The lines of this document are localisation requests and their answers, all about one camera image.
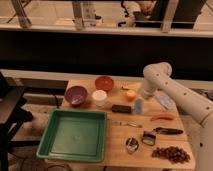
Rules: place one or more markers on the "red handled tool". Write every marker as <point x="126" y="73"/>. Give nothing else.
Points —
<point x="163" y="116"/>

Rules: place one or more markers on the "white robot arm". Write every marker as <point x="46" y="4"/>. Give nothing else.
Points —
<point x="157" y="76"/>

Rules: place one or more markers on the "round metal cup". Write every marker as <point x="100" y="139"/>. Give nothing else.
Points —
<point x="132" y="145"/>

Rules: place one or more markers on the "orange bowl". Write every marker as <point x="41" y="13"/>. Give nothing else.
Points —
<point x="105" y="83"/>

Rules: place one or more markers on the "green plastic tray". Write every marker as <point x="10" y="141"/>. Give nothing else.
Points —
<point x="74" y="135"/>

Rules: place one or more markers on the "clear plastic bag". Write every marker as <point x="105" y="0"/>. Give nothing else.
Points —
<point x="164" y="101"/>

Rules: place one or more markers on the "bunch of dark grapes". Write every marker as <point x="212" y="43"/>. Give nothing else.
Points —
<point x="172" y="153"/>

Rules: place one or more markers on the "blue plastic cup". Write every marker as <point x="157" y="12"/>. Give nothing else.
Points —
<point x="138" y="106"/>

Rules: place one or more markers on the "metal measuring cup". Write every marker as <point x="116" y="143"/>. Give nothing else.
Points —
<point x="149" y="138"/>

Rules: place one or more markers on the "silver fork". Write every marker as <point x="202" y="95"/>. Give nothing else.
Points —
<point x="127" y="124"/>

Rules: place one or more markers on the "purple bowl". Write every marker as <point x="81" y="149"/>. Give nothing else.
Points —
<point x="76" y="95"/>

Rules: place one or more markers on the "black rectangular block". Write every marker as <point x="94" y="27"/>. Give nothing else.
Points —
<point x="121" y="109"/>

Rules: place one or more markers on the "white plastic cup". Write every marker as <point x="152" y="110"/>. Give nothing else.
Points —
<point x="99" y="97"/>

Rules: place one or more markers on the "black chair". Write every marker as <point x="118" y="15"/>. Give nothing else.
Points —
<point x="12" y="117"/>

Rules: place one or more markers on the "black handled knife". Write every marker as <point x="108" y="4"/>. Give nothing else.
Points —
<point x="168" y="131"/>

